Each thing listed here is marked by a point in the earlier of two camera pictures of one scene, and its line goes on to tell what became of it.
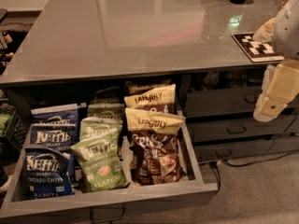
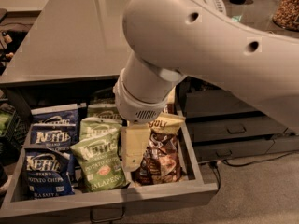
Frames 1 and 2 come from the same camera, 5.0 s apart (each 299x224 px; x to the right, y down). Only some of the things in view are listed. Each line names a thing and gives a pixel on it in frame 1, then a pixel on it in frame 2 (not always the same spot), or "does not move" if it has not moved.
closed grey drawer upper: x=239 y=102 does not move
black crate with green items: x=9 y=125 does not move
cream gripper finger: x=279 y=88 → x=136 y=113
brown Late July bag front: x=154 y=146 does not move
